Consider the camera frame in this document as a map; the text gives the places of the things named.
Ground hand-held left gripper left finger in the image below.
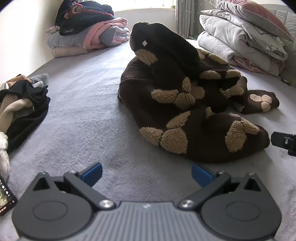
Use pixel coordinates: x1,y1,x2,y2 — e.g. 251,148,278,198
32,162,116,211

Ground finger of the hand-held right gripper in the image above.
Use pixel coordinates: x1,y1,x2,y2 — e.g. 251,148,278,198
270,131,296,157

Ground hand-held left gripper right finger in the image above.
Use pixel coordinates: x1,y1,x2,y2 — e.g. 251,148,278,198
178,163,266,211

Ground brown sweater with tan flowers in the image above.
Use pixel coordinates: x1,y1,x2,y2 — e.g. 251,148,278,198
117,22,280,164

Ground black cloth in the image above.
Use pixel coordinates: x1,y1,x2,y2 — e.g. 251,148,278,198
0,80,51,152

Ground quilted grey-green headboard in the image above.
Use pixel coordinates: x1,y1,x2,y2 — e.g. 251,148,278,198
264,0,296,87

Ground black smartphone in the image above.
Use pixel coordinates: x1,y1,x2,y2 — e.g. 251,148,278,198
0,174,18,217

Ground white fluffy cloth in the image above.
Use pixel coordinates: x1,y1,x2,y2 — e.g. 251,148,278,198
0,131,10,183

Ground grey cloth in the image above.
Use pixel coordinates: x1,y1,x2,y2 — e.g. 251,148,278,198
29,73,49,88

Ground beige folded cloth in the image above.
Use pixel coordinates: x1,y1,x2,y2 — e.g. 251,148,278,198
51,45,93,58

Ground printed white folded quilt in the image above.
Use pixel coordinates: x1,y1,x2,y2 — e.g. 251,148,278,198
200,9,288,61

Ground pink and grey pillow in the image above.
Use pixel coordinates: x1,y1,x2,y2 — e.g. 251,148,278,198
207,0,295,42

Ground grey folded blanket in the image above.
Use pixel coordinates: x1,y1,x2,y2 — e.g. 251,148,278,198
47,30,88,49

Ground pink and grey folded quilt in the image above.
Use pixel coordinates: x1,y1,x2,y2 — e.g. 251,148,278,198
82,17,131,50

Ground dark knitted garment red trim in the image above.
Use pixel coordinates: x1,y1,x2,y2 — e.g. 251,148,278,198
55,0,115,36

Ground grey curtain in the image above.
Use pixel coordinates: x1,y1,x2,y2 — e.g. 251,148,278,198
174,0,210,39

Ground window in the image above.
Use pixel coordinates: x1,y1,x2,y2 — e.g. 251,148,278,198
97,0,176,12

